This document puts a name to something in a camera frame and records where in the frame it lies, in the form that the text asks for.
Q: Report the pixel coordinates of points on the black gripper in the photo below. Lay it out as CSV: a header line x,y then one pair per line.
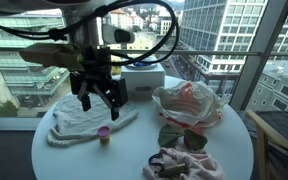
x,y
97,70

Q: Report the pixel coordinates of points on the yellow container pink lid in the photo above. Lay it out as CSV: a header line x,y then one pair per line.
x,y
104,134

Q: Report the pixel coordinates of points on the white towel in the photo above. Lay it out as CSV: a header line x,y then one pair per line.
x,y
77,123

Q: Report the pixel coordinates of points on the white box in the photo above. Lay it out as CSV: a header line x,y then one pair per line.
x,y
144,80

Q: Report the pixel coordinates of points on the white plate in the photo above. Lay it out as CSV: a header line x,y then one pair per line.
x,y
140,66

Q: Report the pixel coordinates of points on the blue object on plate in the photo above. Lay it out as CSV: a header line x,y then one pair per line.
x,y
144,63

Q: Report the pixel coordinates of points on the green leaf-shaped cloth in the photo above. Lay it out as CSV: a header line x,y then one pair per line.
x,y
169,135

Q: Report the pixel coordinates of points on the white red plastic bag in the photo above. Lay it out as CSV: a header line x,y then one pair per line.
x,y
187,103

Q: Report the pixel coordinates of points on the brass wooden block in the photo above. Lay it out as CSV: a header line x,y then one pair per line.
x,y
172,170

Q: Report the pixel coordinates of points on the pink cloth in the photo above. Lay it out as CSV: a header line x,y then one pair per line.
x,y
200,166

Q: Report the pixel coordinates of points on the metal window railing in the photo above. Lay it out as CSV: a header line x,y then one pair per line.
x,y
217,53

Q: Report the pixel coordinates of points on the wooden chair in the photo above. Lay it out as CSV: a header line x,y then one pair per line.
x,y
262,140

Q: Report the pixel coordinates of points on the grey window mullion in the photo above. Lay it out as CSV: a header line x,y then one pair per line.
x,y
260,50

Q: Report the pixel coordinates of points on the tape-wrapped wrist camera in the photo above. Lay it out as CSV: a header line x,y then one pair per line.
x,y
50,55

